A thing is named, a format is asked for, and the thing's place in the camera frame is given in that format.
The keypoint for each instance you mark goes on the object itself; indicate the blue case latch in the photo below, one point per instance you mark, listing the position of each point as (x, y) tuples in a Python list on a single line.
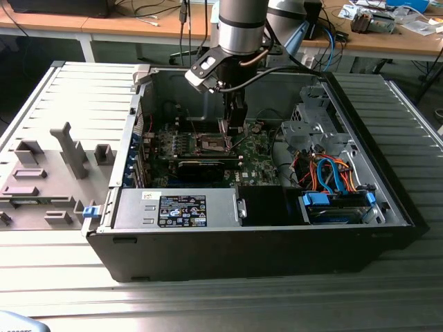
[(90, 212)]

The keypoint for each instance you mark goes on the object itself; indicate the blue box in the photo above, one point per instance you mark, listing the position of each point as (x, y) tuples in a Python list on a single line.
[(412, 3)]

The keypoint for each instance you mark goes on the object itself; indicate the white printed leaflet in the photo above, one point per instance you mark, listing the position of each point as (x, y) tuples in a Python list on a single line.
[(346, 12)]

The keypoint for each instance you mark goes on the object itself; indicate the pale grey rounded device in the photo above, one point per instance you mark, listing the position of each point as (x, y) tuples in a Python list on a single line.
[(17, 321)]

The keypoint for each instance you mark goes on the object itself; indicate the green motherboard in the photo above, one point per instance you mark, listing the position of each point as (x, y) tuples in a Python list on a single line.
[(256, 162)]

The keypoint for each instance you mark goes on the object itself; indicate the black graphics card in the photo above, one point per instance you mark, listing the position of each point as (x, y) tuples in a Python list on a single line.
[(200, 170)]

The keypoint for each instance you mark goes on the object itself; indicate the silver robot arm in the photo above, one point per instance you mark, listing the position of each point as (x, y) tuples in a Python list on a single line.
[(240, 31)]

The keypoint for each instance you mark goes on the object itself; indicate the small black part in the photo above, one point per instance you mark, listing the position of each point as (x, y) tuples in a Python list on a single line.
[(4, 218)]

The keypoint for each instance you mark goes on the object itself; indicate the black plastic shroud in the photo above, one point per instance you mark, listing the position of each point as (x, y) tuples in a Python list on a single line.
[(263, 205)]

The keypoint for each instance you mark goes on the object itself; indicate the grey metal device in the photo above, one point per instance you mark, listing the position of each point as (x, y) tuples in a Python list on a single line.
[(377, 22)]

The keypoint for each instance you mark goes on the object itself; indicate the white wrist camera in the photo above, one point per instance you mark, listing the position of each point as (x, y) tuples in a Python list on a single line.
[(199, 81)]

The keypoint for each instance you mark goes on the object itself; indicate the coin cell battery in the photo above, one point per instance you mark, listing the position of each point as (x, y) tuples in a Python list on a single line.
[(257, 128)]

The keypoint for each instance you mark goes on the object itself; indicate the grey metal drive cage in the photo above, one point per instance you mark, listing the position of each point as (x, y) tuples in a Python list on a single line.
[(301, 133)]

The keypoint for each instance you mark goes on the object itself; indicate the clear plastic bag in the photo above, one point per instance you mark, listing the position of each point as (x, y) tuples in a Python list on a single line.
[(420, 26)]

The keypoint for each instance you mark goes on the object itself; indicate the hard disk in blue carrier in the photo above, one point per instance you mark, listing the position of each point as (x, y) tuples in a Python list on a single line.
[(332, 216)]

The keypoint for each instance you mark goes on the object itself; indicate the green RAM stick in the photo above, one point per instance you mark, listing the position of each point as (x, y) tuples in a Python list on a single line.
[(26, 202)]

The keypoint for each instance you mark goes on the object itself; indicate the black monitor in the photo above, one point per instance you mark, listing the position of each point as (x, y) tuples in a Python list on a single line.
[(59, 7)]

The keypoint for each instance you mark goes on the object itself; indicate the wooden desk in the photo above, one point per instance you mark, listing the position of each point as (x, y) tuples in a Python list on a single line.
[(104, 24), (380, 41)]

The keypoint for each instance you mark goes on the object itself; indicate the CPU socket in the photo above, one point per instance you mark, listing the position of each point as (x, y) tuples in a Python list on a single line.
[(209, 143)]

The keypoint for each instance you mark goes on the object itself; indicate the black PC case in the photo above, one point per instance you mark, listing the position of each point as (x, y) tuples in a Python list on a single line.
[(242, 256)]

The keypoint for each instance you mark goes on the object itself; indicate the grey power supply unit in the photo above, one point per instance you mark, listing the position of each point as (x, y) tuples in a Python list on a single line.
[(138, 207)]

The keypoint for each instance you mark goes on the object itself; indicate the white plastic box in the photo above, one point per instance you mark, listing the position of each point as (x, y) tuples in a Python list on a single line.
[(307, 62)]

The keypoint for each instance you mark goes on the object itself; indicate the grey parts rack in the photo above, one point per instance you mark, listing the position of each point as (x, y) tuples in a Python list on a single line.
[(52, 186)]

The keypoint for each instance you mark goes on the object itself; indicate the metal locking lever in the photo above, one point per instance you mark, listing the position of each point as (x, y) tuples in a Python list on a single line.
[(192, 122), (240, 143)]

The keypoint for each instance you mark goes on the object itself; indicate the silver CPU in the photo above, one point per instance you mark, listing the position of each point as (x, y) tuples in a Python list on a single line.
[(223, 126)]

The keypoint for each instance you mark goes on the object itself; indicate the black speaker box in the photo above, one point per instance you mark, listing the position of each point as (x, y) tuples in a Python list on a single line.
[(314, 19)]

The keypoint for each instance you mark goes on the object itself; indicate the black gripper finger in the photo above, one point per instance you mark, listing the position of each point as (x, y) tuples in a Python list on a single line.
[(239, 115), (227, 103)]

